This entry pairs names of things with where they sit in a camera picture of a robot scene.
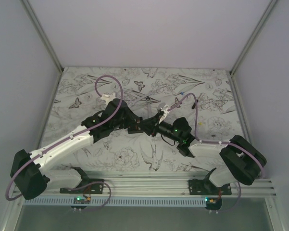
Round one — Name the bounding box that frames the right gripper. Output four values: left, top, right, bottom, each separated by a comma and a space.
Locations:
137, 112, 181, 143

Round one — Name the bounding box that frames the black fuse box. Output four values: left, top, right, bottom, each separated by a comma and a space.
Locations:
127, 125, 144, 134

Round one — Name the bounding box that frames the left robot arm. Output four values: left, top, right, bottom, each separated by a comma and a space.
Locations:
10, 99, 142, 200

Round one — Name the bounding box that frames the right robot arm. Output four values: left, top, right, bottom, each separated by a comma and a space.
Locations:
138, 115, 267, 195

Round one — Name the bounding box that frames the open end wrench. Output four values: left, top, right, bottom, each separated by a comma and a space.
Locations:
128, 92, 153, 106

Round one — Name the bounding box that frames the floral table mat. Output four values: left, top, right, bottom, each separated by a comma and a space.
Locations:
42, 67, 243, 172

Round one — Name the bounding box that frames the right controller board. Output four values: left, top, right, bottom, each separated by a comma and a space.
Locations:
205, 197, 222, 205

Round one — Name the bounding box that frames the controller board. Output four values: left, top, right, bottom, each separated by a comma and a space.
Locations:
74, 196, 91, 204
205, 197, 222, 205

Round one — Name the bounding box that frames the left controller board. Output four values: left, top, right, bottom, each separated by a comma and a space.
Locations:
74, 196, 91, 204

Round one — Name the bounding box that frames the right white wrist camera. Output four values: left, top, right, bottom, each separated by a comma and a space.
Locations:
158, 103, 169, 124

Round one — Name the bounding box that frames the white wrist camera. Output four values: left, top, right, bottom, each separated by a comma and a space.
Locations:
101, 92, 116, 102
158, 103, 169, 124

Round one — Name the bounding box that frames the ratchet ring wrench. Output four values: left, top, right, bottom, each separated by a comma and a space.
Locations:
146, 96, 152, 118

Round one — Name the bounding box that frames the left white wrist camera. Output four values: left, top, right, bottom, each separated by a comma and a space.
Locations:
101, 92, 116, 102

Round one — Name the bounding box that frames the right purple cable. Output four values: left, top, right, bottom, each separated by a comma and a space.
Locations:
169, 93, 266, 179

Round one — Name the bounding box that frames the aluminium rail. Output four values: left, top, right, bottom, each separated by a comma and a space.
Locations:
34, 171, 276, 198

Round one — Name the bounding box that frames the perforated cable duct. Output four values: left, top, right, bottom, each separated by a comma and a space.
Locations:
25, 196, 206, 207

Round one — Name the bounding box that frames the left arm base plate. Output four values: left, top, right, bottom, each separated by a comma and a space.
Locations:
60, 179, 104, 195

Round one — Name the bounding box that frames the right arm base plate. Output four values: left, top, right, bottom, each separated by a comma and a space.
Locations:
188, 179, 232, 195

